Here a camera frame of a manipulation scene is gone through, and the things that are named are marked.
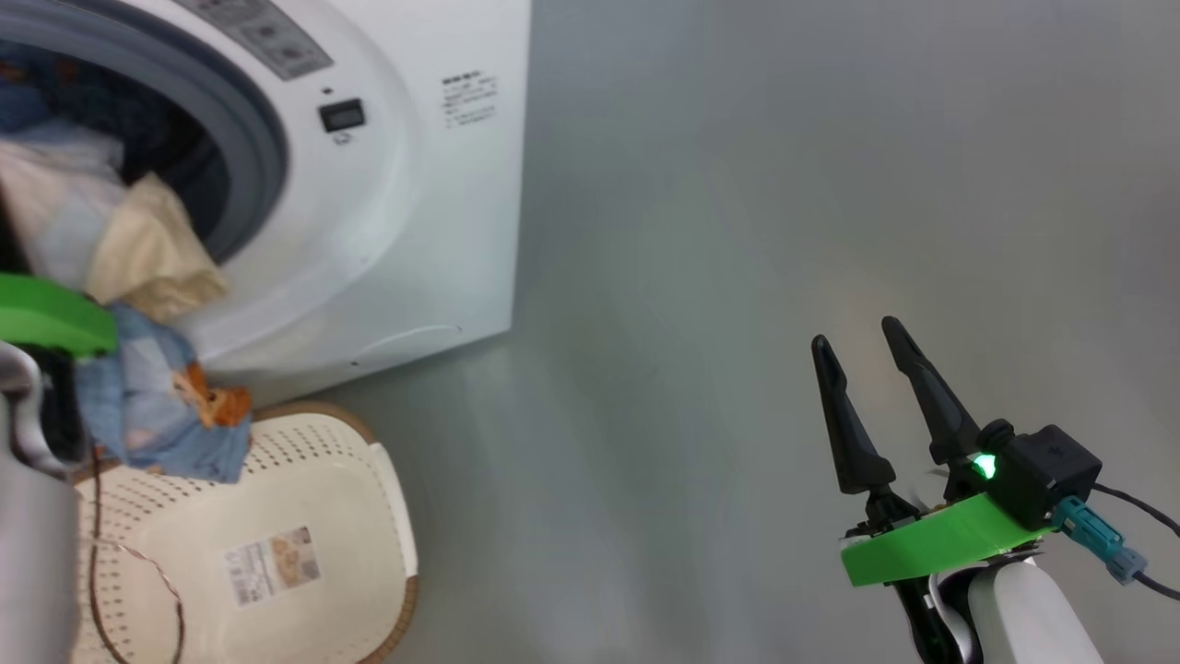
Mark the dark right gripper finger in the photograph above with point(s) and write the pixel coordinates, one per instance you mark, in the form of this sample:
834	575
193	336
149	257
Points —
936	410
853	433

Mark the cream cloth garment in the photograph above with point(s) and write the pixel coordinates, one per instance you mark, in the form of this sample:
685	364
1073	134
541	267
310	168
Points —
157	249

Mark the cream perforated laundry basket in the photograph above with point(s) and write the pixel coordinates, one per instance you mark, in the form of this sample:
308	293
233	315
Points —
350	498

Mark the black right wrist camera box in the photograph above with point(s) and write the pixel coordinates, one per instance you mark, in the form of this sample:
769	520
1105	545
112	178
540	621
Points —
1051	470

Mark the basket product label sticker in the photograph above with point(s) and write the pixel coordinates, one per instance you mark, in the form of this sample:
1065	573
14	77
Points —
272	565

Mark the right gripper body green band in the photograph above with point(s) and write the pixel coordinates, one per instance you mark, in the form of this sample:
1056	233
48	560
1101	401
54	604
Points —
940	544

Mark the round white filter cover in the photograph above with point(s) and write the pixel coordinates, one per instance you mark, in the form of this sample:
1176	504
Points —
406	343

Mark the grey rubber door seal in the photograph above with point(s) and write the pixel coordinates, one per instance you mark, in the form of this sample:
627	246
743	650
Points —
258	138

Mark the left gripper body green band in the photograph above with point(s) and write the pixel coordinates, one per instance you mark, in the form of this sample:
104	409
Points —
55	314

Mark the small black text sticker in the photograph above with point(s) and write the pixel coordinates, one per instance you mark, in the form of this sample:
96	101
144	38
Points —
470	100

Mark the grey warning sticker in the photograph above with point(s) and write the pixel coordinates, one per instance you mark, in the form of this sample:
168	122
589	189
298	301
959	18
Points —
267	37

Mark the white front-load washing machine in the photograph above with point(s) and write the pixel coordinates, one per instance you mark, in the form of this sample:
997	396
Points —
415	231

